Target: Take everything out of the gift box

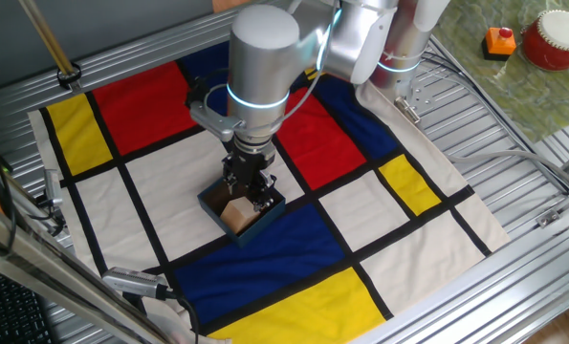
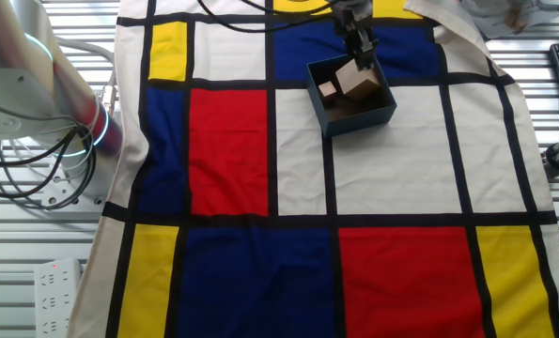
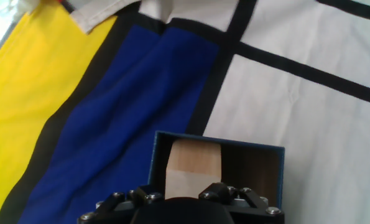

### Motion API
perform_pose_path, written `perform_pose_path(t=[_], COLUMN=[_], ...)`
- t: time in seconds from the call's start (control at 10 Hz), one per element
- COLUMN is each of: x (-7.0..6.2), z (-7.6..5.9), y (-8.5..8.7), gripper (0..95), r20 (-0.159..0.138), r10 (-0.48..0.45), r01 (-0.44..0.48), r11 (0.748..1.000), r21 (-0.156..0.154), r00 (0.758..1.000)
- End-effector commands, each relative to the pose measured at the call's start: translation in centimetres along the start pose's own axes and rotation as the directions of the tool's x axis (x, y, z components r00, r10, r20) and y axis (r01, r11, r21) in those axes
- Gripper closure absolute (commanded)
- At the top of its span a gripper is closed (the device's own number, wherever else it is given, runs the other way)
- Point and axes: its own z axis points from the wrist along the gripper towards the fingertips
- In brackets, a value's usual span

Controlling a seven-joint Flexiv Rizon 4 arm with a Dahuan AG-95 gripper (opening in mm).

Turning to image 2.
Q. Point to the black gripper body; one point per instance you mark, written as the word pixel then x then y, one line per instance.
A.
pixel 354 26

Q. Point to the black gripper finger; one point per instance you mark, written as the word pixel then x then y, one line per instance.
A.
pixel 360 56
pixel 372 49

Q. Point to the large wooden cube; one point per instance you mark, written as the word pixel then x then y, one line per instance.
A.
pixel 359 80

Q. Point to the small wooden cube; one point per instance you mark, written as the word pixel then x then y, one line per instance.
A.
pixel 327 90

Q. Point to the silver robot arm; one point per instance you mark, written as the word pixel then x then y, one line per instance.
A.
pixel 16 70

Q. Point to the dark blue gift box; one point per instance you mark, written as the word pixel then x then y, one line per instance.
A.
pixel 359 119

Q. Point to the Mondrian pattern cloth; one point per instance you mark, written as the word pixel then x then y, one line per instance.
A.
pixel 392 164

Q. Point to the crumpled white paper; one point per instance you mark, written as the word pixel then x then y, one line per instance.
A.
pixel 490 19

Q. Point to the small brown wooden piece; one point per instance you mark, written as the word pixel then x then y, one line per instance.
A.
pixel 515 19

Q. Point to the white power strip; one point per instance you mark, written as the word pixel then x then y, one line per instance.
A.
pixel 56 300

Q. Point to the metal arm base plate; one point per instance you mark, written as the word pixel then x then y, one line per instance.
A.
pixel 79 192

